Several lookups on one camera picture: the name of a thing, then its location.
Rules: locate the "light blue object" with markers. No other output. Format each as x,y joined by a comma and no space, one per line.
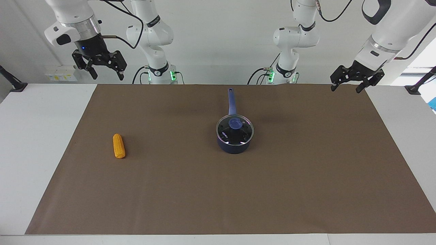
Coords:
433,103

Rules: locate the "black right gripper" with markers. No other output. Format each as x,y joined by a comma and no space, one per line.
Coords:
92,51

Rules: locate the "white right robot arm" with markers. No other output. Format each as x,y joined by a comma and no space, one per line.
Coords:
155,34

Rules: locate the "white wall socket box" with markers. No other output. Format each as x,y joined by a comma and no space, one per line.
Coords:
61,73

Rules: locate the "glass lid with blue knob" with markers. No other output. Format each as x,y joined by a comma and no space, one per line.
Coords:
235,124

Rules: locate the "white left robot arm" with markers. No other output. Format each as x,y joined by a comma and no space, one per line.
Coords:
388,30

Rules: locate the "black clamp stand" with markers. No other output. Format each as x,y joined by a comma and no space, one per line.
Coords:
15,85
417,86

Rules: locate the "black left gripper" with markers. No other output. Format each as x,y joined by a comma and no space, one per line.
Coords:
357,73

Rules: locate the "yellow corn cob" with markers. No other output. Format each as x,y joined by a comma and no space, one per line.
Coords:
119,146

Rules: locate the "brown table mat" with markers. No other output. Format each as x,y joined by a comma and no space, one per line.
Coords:
218,190

